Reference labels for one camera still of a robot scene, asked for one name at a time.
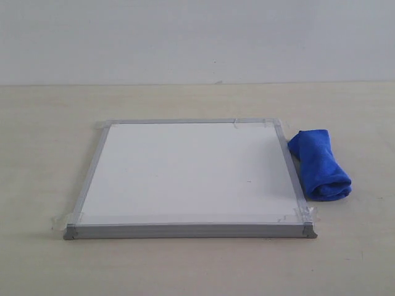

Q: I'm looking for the blue microfiber cloth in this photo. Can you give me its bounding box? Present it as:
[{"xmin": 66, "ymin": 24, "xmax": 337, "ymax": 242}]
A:
[{"xmin": 288, "ymin": 129, "xmax": 352, "ymax": 202}]

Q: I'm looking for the clear tape back right corner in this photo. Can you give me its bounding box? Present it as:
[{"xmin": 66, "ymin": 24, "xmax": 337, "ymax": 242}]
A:
[{"xmin": 233, "ymin": 118, "xmax": 276, "ymax": 129}]

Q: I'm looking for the clear tape front right corner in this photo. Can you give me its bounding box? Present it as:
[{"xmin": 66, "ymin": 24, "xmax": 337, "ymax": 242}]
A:
[{"xmin": 294, "ymin": 205, "xmax": 320, "ymax": 224}]

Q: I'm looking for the clear tape front left corner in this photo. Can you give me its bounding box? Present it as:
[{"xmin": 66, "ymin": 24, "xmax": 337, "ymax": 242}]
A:
[{"xmin": 51, "ymin": 212, "xmax": 84, "ymax": 232}]

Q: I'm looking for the white board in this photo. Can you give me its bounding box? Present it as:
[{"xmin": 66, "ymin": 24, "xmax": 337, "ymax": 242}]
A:
[{"xmin": 64, "ymin": 118, "xmax": 317, "ymax": 240}]

